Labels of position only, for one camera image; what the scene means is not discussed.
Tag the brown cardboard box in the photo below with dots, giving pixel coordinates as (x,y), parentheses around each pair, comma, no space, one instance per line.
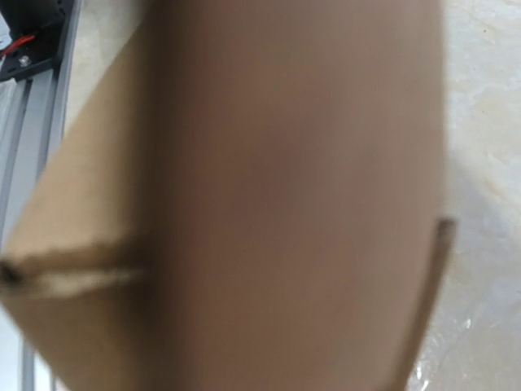
(251,199)

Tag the aluminium front rail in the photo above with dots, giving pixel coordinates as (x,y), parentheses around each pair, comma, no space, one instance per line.
(32,123)

